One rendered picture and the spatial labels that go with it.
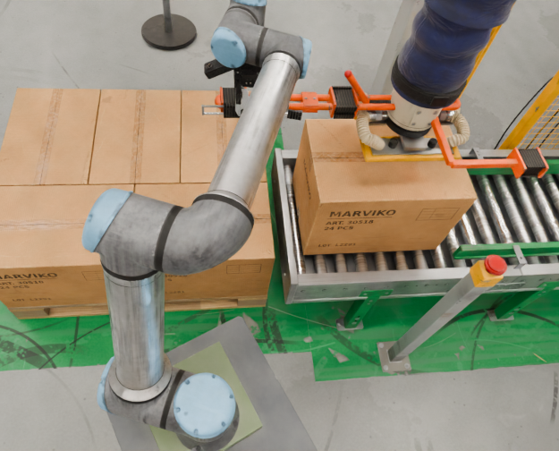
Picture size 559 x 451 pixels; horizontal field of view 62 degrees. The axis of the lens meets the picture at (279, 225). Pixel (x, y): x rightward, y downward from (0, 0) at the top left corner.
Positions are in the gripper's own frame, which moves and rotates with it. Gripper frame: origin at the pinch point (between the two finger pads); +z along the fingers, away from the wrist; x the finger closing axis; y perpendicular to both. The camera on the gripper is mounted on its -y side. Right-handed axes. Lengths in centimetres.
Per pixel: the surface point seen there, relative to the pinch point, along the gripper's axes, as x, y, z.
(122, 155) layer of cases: 37, -49, 70
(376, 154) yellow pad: -11.8, 46.0, 11.3
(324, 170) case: -4.4, 32.8, 29.3
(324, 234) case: -19, 35, 52
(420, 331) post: -51, 77, 80
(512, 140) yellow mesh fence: 40, 146, 65
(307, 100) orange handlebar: -0.1, 22.3, -1.0
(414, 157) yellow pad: -13, 59, 12
